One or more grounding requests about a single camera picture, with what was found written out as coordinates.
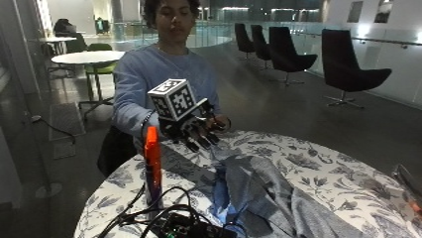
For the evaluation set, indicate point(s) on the orange and purple upright tool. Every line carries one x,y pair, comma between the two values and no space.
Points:
153,162

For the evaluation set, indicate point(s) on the white cube with black markers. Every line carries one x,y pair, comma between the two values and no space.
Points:
173,97

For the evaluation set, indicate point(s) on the blue cloth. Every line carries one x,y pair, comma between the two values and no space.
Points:
221,195

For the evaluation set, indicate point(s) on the black seat behind the person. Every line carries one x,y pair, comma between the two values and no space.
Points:
114,150

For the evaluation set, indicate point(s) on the the person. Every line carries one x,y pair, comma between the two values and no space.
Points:
166,71

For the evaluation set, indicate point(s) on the grey cloth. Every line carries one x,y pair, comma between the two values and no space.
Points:
272,198

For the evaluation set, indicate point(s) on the black electronic device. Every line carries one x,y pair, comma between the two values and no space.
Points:
189,228

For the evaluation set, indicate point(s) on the floral white tablecloth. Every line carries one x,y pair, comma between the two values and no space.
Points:
325,172

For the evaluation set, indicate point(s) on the grey floor mat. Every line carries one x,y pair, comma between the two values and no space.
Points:
65,120

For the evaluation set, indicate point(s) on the green chair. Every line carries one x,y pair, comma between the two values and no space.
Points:
100,67

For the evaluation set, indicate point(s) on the glass balustrade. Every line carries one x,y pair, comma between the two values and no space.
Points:
206,33

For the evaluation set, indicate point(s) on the white round table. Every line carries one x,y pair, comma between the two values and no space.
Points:
88,57

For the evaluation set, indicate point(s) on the thin floor stand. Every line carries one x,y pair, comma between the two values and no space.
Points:
48,190

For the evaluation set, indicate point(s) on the large black swivel chair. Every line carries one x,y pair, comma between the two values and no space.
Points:
342,69

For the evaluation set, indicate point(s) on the small white table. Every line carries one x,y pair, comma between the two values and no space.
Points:
57,39

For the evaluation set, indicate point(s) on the clear plastic object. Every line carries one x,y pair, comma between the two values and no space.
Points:
409,186

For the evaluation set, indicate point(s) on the metal wall handrail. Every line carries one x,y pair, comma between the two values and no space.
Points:
373,39

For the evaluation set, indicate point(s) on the dark wall picture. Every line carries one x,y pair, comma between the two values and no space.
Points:
383,11
354,11

